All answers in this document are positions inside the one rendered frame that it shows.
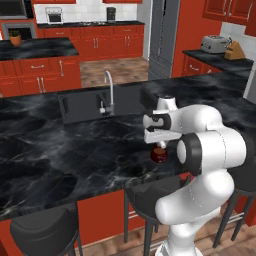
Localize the red wall cupboards with handles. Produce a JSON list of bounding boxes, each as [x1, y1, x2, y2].
[[202, 0, 256, 37]]

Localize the white toaster oven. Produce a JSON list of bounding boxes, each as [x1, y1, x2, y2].
[[44, 6, 64, 25]]

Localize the long run of red base cupboards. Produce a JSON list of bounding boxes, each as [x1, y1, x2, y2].
[[36, 23, 146, 62]]

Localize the silver tap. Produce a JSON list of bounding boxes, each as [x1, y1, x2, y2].
[[99, 69, 116, 116]]

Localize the dark red cup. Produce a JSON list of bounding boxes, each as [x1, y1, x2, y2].
[[150, 146, 169, 165]]

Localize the grey fridge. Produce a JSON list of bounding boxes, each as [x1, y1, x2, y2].
[[147, 0, 181, 81]]

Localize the red island cupboards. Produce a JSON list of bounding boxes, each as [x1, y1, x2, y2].
[[0, 55, 83, 99]]

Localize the black sink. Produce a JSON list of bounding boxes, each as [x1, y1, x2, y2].
[[57, 83, 158, 125]]

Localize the potted plant in orange pot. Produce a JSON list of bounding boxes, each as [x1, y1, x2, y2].
[[8, 29, 23, 47]]

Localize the black bar stool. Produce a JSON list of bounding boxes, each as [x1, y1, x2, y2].
[[123, 174, 193, 256], [212, 163, 256, 250], [9, 202, 84, 256]]

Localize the red counter front panel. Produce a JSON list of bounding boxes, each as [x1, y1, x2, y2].
[[0, 172, 188, 256]]

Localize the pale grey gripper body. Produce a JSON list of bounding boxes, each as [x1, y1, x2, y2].
[[143, 127, 183, 145]]

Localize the black hob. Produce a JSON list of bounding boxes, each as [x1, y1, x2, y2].
[[79, 20, 112, 27]]

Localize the red base cupboards under toaster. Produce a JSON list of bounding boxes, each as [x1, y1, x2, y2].
[[181, 54, 223, 78]]

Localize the grey microwave oven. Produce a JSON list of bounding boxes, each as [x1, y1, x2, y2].
[[0, 0, 28, 20]]

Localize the wooden knife block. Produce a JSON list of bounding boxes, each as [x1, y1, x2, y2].
[[223, 36, 247, 61]]

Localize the silver toaster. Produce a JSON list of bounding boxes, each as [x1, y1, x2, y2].
[[199, 34, 231, 55]]

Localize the black coffee machine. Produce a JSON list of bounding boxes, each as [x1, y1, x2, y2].
[[106, 6, 117, 23]]

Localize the red wall cupboard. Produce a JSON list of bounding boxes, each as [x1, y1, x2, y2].
[[31, 0, 77, 5], [102, 0, 143, 4]]

